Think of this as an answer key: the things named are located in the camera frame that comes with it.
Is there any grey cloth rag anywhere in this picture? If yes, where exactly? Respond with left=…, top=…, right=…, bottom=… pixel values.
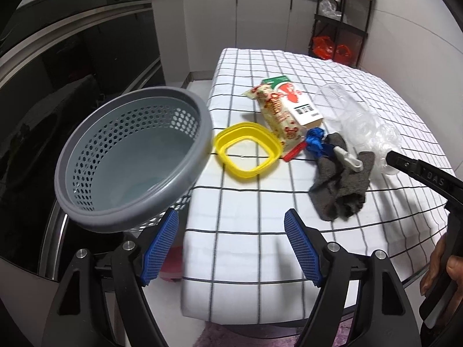
left=309, top=132, right=377, bottom=221

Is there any person's right hand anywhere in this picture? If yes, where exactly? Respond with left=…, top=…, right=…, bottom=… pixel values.
left=420, top=236, right=463, bottom=296

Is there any red and cream snack wrapper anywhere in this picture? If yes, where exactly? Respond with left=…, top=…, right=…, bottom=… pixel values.
left=242, top=84, right=308, bottom=152

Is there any black metal shelf rack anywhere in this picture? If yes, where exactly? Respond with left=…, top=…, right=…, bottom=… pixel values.
left=309, top=0, right=375, bottom=69

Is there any crumpled clear plastic bag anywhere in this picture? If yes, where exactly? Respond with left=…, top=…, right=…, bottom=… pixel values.
left=340, top=112, right=402, bottom=176

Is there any large red plastic bag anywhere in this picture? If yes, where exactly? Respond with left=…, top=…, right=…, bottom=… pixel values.
left=312, top=36, right=335, bottom=60

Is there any red plastic clip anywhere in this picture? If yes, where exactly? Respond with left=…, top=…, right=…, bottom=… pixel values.
left=282, top=143, right=308, bottom=163

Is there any clear plastic bag on rack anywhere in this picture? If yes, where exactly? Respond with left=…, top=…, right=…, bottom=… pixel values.
left=320, top=0, right=344, bottom=19

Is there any white milk carton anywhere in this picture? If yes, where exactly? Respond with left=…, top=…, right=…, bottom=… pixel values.
left=261, top=75, right=324, bottom=128

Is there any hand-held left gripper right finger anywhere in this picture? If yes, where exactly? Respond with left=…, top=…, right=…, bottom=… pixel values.
left=284, top=208, right=422, bottom=347

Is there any clear plastic cup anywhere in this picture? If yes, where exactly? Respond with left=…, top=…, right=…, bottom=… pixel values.
left=313, top=83, right=377, bottom=127

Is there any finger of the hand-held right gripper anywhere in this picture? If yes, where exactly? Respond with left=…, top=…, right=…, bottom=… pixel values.
left=386, top=151, right=463, bottom=204

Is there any blue crumpled plastic piece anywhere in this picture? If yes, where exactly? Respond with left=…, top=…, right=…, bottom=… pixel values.
left=306, top=127, right=335, bottom=158

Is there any grey perforated plastic basket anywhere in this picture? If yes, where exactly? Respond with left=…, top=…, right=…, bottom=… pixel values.
left=54, top=87, right=212, bottom=234

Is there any white plastic clip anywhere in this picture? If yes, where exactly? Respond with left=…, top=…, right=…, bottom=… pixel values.
left=333, top=146, right=363, bottom=172

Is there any white kitchen cabinet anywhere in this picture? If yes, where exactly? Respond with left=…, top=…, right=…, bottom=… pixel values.
left=151, top=0, right=319, bottom=84

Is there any black built-in oven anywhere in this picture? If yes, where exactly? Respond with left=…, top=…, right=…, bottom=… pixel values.
left=0, top=0, right=165, bottom=272

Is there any yellow plastic lid ring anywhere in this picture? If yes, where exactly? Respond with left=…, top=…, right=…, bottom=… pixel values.
left=213, top=123, right=283, bottom=178

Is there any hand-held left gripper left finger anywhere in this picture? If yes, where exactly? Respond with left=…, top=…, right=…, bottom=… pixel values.
left=43, top=208, right=180, bottom=347

